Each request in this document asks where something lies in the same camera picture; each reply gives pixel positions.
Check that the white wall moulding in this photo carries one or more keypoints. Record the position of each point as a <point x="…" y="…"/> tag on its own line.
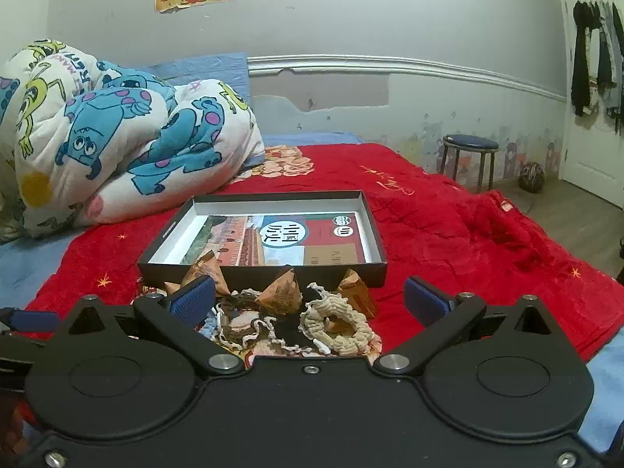
<point x="390" y="64"/>

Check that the blue pillow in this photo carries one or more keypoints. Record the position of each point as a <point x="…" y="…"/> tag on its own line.
<point x="204" y="69"/>

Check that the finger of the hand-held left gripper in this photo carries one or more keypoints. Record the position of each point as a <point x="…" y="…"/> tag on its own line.
<point x="29" y="321"/>
<point x="14" y="348"/>

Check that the white door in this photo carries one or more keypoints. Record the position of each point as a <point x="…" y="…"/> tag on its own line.
<point x="585" y="156"/>

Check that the red blanket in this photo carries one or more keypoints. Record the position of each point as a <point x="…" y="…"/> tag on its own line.
<point x="438" y="234"/>

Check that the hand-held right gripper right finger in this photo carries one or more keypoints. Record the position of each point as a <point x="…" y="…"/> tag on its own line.
<point x="425" y="296"/>

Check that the brown pyramid packet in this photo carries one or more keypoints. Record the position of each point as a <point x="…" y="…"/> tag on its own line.
<point x="205" y="273"/>
<point x="282" y="288"/>
<point x="360" y="295"/>

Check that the cartoon printed blanket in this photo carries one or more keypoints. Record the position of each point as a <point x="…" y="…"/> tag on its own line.
<point x="122" y="131"/>

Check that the dark ball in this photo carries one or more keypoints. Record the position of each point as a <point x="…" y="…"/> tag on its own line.
<point x="531" y="176"/>

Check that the round blue stool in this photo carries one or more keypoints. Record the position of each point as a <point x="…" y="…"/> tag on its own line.
<point x="470" y="144"/>

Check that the printed book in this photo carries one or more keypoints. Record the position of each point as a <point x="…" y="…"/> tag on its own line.
<point x="292" y="239"/>

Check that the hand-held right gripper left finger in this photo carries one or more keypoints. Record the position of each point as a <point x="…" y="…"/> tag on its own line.
<point x="192" y="298"/>

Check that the hanging clothes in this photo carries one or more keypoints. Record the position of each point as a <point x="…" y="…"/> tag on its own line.
<point x="585" y="58"/>

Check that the shallow black box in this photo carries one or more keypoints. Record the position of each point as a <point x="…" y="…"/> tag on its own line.
<point x="263" y="275"/>

